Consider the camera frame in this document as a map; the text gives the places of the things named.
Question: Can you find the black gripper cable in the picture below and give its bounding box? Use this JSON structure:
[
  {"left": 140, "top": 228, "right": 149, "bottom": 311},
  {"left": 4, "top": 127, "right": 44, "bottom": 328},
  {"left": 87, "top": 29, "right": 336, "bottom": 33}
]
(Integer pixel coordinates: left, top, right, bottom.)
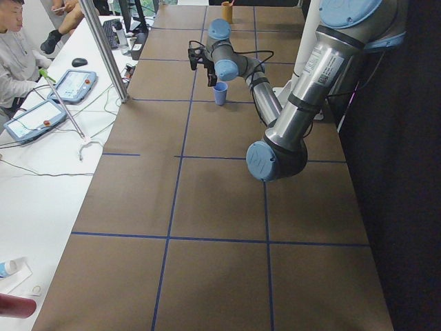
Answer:
[{"left": 188, "top": 39, "right": 276, "bottom": 90}]

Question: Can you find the white blue tube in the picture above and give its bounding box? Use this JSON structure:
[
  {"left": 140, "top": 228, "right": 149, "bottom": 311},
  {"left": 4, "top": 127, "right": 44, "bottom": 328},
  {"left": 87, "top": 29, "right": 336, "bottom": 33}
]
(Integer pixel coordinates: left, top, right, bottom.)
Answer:
[{"left": 0, "top": 260, "right": 18, "bottom": 279}]

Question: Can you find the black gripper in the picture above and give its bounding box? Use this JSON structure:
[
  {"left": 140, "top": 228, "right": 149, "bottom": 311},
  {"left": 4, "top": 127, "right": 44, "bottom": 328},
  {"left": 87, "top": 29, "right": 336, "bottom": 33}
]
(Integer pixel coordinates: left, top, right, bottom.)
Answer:
[{"left": 187, "top": 40, "right": 217, "bottom": 86}]

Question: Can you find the yellow bamboo cup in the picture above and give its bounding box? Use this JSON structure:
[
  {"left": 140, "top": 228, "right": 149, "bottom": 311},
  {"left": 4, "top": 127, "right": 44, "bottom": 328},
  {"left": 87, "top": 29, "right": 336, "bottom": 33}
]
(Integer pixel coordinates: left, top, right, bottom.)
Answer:
[{"left": 220, "top": 1, "right": 233, "bottom": 24}]

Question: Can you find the white camera mast pedestal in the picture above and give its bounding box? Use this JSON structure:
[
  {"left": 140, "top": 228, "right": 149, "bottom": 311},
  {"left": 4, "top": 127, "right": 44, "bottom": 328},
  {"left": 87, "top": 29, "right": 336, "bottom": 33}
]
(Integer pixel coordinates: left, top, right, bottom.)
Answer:
[{"left": 273, "top": 0, "right": 320, "bottom": 107}]

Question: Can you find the teach pendant far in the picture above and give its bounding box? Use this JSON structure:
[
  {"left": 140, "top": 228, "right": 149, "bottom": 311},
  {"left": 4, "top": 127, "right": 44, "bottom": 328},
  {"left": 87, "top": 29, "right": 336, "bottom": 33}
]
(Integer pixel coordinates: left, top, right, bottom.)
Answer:
[{"left": 54, "top": 69, "right": 97, "bottom": 105}]

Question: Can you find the black computer mouse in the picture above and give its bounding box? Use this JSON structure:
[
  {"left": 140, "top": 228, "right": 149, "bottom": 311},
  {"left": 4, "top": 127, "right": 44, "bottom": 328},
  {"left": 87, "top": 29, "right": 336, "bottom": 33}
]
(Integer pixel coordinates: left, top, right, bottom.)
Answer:
[{"left": 71, "top": 58, "right": 88, "bottom": 68}]

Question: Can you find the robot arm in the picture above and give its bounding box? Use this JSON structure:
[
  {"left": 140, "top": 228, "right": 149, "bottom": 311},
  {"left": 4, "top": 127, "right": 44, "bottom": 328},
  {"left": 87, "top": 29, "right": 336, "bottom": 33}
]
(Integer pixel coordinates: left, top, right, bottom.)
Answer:
[{"left": 188, "top": 1, "right": 409, "bottom": 181}]

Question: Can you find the red cylinder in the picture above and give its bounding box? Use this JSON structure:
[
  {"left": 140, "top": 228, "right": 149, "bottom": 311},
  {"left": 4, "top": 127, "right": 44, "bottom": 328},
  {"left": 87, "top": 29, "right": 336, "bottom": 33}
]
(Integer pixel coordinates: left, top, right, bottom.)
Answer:
[{"left": 0, "top": 294, "right": 37, "bottom": 319}]

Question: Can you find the teach pendant near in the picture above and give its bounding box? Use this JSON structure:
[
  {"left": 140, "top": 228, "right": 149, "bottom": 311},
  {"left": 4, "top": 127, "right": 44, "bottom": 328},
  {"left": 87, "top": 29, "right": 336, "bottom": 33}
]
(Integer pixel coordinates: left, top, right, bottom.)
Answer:
[{"left": 3, "top": 100, "right": 67, "bottom": 144}]

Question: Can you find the black keyboard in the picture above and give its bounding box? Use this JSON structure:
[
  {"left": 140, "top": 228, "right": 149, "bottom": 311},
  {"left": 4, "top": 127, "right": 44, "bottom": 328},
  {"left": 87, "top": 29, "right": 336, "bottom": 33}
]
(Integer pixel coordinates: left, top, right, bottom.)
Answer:
[{"left": 102, "top": 19, "right": 120, "bottom": 50}]

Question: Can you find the person in white shirt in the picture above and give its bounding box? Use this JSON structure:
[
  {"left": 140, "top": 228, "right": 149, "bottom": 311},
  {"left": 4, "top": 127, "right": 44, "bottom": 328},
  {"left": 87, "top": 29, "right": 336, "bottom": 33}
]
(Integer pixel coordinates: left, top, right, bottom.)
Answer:
[{"left": 1, "top": 1, "right": 52, "bottom": 118}]

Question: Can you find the blue ribbed plastic cup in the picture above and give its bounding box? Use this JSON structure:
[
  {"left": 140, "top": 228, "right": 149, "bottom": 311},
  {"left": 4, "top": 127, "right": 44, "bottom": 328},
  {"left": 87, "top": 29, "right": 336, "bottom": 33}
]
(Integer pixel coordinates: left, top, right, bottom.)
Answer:
[{"left": 213, "top": 81, "right": 228, "bottom": 106}]

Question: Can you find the clear water bottle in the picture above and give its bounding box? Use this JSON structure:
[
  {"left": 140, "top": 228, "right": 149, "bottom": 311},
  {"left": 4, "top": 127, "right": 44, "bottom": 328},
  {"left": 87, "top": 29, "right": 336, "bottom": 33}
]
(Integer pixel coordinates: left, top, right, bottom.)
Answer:
[{"left": 113, "top": 21, "right": 130, "bottom": 54}]

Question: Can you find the reacher grabber tool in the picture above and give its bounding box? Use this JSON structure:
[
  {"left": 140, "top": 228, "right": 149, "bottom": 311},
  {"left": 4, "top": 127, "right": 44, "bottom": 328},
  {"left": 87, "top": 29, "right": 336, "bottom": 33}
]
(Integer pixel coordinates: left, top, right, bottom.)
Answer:
[{"left": 39, "top": 69, "right": 104, "bottom": 161}]

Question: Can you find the teach pendant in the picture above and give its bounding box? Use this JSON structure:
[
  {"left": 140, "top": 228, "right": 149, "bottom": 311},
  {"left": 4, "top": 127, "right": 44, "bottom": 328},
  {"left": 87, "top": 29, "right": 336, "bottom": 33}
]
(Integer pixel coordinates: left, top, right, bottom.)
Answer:
[
  {"left": 3, "top": 100, "right": 67, "bottom": 144},
  {"left": 54, "top": 69, "right": 97, "bottom": 105}
]

